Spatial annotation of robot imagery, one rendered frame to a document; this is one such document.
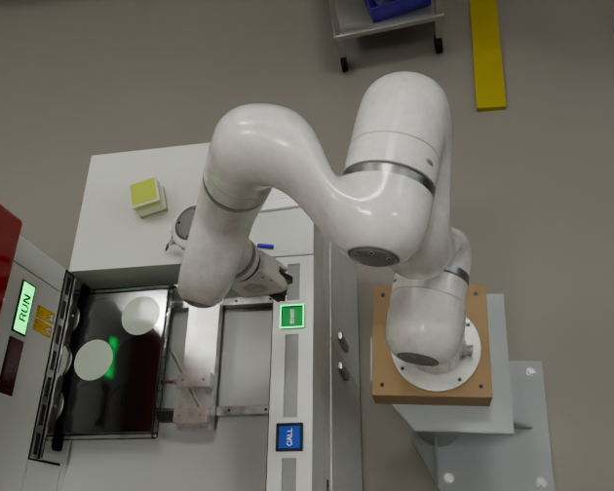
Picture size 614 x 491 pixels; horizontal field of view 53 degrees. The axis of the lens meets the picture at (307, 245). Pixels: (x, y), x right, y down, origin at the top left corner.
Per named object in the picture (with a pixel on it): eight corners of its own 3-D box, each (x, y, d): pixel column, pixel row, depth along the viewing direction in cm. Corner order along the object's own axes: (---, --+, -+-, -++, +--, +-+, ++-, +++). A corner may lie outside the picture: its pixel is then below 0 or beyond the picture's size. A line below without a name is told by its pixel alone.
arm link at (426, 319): (470, 297, 117) (473, 245, 96) (455, 394, 110) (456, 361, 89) (406, 287, 120) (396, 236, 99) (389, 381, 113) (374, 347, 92)
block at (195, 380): (180, 390, 143) (175, 387, 141) (181, 375, 145) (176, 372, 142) (212, 389, 142) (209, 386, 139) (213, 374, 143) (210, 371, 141)
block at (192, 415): (176, 425, 140) (172, 423, 137) (178, 410, 141) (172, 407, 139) (210, 425, 138) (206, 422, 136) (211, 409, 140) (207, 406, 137)
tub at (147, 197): (142, 221, 156) (131, 208, 150) (138, 197, 160) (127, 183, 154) (170, 212, 156) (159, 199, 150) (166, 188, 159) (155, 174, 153)
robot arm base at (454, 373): (486, 314, 133) (491, 283, 117) (474, 400, 127) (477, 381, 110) (400, 299, 139) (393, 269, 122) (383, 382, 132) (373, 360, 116)
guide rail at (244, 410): (84, 421, 151) (77, 418, 148) (85, 412, 152) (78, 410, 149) (281, 415, 142) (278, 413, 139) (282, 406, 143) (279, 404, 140)
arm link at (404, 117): (394, 324, 106) (409, 240, 112) (464, 334, 102) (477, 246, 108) (319, 174, 63) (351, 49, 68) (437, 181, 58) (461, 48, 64)
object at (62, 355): (58, 465, 145) (35, 459, 136) (90, 290, 164) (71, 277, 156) (65, 465, 144) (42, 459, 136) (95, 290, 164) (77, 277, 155)
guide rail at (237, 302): (100, 317, 163) (95, 313, 160) (102, 310, 164) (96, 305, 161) (285, 306, 154) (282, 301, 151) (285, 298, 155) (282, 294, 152)
